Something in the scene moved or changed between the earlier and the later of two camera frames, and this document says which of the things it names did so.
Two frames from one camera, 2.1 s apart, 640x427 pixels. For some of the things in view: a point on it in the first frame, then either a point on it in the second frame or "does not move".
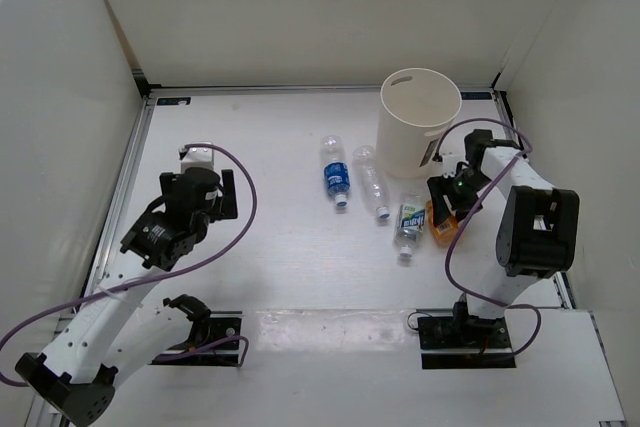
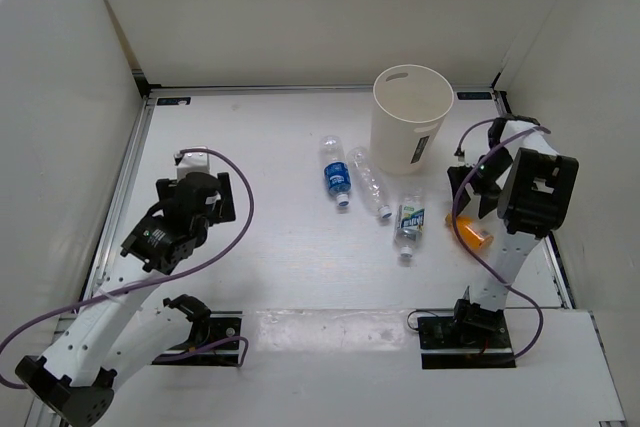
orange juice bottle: [446, 230] -> [473, 235]
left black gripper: [228, 210] does not move
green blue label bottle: [409, 222] does not move
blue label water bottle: [335, 170] does not move
